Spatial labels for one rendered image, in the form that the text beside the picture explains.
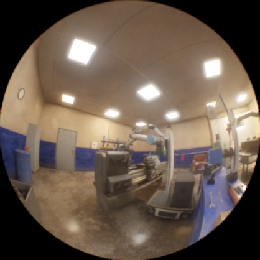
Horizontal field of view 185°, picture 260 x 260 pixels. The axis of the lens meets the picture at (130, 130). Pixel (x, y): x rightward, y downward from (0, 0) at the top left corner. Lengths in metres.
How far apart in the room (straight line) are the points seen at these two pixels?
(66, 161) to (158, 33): 5.63
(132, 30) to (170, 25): 0.77
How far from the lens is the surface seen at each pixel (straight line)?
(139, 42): 2.10
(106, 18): 2.11
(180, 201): 1.58
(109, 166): 1.54
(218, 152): 2.17
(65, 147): 4.54
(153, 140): 1.17
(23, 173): 2.94
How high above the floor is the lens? 1.36
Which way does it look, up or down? 15 degrees up
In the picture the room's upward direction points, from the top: 1 degrees clockwise
